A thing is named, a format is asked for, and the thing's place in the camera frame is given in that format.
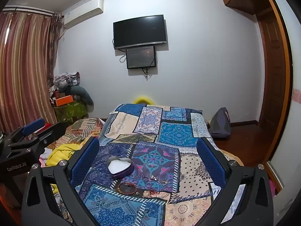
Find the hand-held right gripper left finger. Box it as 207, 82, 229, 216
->
22, 137, 100, 226

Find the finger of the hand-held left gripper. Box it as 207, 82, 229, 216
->
6, 122, 68, 162
3, 118, 46, 146

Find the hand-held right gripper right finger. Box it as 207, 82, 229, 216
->
196, 137, 274, 226

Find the purple heart-shaped tin box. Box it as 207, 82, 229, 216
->
107, 158, 134, 179

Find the red-brown beaded bracelet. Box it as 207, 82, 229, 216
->
118, 182, 137, 195

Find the yellow cloth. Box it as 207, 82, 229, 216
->
46, 143, 81, 167

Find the green patterned box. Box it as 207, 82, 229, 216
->
54, 100, 88, 123

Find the orange striped blanket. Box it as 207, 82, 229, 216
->
65, 118, 106, 146

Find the orange box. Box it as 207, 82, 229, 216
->
55, 95, 73, 106

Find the grey backpack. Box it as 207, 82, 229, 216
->
209, 107, 232, 140

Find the patchwork printed blanket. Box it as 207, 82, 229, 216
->
78, 103, 245, 226

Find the pile of clothes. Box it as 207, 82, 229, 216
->
53, 71, 81, 93

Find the striped red curtain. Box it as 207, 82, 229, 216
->
0, 11, 63, 136

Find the yellow plastic object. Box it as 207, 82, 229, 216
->
133, 96, 156, 105

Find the wooden door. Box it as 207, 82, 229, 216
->
257, 8, 290, 147

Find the white air conditioner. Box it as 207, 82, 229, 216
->
62, 0, 104, 27

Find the red cord pendant necklace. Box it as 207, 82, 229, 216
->
142, 188, 170, 199

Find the small black wall monitor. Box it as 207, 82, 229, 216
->
126, 45, 157, 70

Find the black wall television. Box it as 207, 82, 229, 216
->
113, 15, 168, 50

